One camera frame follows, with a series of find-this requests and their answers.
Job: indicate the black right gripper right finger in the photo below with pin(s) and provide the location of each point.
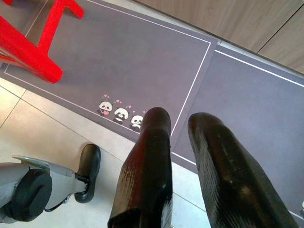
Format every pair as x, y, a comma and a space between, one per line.
228, 178

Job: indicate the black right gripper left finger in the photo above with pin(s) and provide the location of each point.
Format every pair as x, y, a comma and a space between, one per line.
147, 166

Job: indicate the black robot right foot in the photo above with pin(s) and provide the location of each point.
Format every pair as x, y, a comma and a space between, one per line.
90, 159

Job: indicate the grey white-bordered floor mat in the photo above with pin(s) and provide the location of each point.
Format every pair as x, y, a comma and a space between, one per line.
249, 95

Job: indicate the grey panda print floor mat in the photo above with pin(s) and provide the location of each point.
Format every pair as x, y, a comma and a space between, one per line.
118, 59

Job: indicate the red plastic stool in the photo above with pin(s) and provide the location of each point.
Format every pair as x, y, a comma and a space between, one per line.
23, 52

